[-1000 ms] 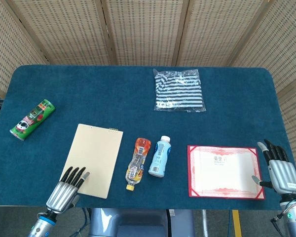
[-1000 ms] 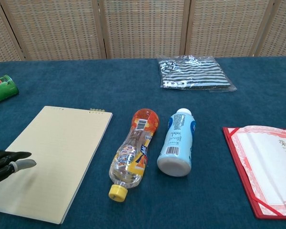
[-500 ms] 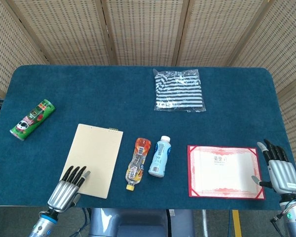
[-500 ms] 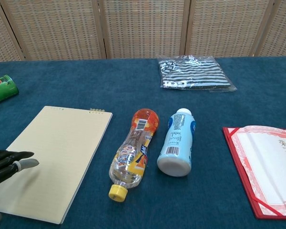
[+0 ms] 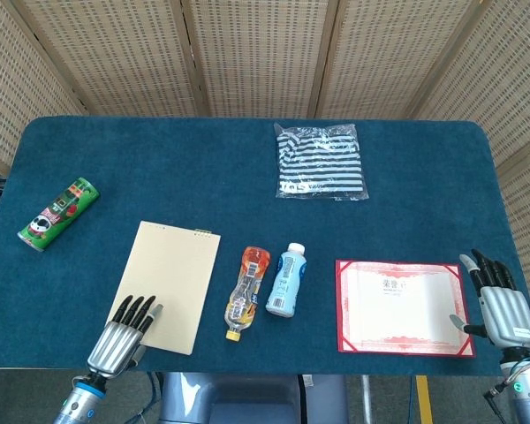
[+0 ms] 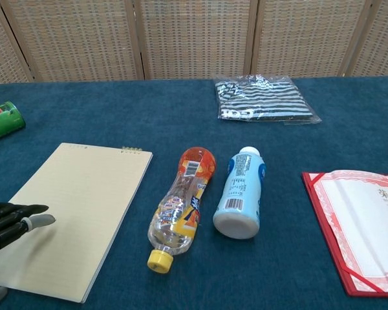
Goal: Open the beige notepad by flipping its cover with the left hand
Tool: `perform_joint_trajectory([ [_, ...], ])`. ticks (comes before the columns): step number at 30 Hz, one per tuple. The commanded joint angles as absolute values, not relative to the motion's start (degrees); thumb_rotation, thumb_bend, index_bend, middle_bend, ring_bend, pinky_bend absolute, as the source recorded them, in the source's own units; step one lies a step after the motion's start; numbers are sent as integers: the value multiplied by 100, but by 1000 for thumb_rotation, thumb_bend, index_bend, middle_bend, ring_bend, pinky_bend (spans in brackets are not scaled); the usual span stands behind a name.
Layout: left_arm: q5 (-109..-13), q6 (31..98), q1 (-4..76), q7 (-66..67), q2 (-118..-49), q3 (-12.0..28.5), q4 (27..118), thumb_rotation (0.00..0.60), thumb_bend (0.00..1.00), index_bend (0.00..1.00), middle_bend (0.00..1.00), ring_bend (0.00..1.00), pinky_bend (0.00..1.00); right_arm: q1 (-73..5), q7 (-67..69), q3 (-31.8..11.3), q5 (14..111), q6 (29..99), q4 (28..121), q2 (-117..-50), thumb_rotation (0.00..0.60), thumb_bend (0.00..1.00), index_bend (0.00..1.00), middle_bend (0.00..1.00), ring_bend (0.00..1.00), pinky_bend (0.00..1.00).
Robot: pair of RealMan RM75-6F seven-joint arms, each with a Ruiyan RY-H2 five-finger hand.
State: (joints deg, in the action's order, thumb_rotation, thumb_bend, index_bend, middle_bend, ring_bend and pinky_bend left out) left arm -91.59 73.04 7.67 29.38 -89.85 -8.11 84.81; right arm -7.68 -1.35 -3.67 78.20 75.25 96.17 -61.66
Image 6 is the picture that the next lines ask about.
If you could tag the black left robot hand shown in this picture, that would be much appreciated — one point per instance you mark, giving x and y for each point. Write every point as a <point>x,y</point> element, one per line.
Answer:
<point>6,223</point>

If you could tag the spiral bound lined notepad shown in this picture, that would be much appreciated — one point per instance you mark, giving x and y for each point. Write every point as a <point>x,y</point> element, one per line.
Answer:
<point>71,213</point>

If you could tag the green cylindrical can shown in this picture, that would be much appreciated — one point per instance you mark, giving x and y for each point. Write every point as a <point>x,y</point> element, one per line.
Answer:
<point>1,121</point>

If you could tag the clear bottle with yellow cap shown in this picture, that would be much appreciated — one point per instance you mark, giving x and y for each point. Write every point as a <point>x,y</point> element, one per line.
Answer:
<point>181,206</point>

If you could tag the teal tablecloth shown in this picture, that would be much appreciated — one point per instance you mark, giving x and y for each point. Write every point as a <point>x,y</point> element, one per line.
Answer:
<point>194,135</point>

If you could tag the light blue milk bottle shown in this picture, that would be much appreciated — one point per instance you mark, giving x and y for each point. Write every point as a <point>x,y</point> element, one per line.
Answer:
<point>241,197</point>

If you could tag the woven folding screen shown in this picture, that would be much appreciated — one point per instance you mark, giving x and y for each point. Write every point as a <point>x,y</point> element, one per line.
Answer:
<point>194,38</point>

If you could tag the striped cloth in plastic bag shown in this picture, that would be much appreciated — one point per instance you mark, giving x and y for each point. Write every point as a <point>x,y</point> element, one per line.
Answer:
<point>262,100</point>

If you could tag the red certificate folder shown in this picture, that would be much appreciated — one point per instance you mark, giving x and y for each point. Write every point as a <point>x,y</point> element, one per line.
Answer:
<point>365,226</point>

